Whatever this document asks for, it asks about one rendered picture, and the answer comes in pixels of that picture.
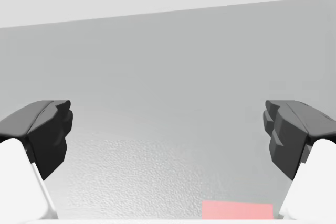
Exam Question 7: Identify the pink cube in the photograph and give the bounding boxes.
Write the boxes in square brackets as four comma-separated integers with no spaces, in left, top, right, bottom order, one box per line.
[201,200,274,220]

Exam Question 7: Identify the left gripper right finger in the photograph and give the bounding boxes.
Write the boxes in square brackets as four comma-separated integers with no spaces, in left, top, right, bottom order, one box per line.
[262,100,336,221]

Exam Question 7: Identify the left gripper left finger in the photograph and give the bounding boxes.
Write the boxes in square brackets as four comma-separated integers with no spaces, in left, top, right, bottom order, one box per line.
[0,100,74,221]

